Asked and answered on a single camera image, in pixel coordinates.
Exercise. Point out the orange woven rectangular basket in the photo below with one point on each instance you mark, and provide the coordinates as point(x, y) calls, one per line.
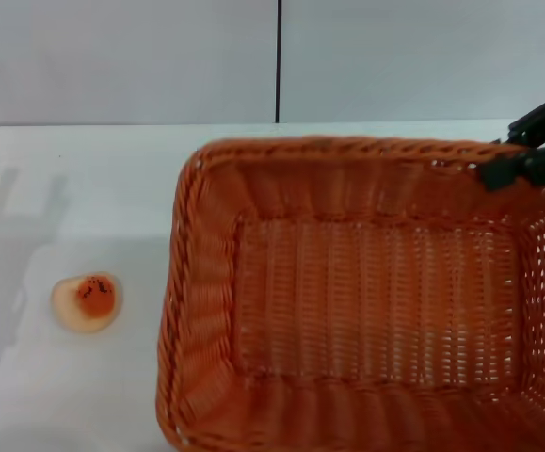
point(375, 292)

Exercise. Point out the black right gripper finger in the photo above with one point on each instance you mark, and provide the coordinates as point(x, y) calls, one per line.
point(533, 126)
point(531, 165)

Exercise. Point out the round bun with orange topping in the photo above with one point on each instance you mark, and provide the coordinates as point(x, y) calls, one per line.
point(87, 303)

